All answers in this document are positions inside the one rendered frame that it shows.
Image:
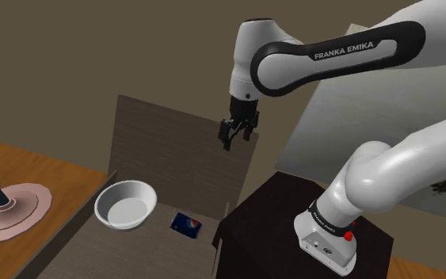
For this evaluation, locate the dark robot stand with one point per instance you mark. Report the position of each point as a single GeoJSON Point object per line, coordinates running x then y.
{"type": "Point", "coordinates": [261, 228]}

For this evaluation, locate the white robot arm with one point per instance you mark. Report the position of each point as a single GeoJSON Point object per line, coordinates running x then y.
{"type": "Point", "coordinates": [385, 170]}

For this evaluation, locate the white bowl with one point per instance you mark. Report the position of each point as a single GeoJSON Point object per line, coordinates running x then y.
{"type": "Point", "coordinates": [126, 210]}

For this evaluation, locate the orange wooden table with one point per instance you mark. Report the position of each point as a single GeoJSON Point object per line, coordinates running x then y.
{"type": "Point", "coordinates": [52, 174]}

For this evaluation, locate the blue drink can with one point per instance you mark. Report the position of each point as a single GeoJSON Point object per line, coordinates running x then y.
{"type": "Point", "coordinates": [186, 224]}

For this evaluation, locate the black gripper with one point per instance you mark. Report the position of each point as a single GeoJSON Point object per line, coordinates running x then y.
{"type": "Point", "coordinates": [242, 110]}

